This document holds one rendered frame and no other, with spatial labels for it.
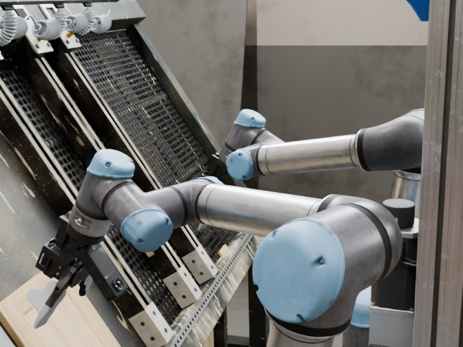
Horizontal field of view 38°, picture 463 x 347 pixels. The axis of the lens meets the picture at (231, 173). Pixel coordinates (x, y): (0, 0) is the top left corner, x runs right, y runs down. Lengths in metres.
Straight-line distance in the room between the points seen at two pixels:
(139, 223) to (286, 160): 0.56
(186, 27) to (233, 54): 0.41
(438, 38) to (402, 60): 3.63
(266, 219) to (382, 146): 0.48
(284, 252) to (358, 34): 3.98
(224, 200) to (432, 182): 0.34
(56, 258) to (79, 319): 0.68
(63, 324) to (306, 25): 3.37
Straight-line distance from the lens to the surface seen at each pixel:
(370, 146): 1.45
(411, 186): 1.59
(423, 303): 1.18
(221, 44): 4.69
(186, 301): 2.38
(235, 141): 1.77
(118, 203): 1.13
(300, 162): 1.54
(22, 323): 1.77
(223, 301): 2.57
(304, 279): 0.80
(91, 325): 1.96
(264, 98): 4.93
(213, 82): 4.67
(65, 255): 1.27
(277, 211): 1.02
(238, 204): 1.08
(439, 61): 1.07
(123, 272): 2.08
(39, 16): 2.52
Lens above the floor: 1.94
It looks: 15 degrees down
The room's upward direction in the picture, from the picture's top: 1 degrees counter-clockwise
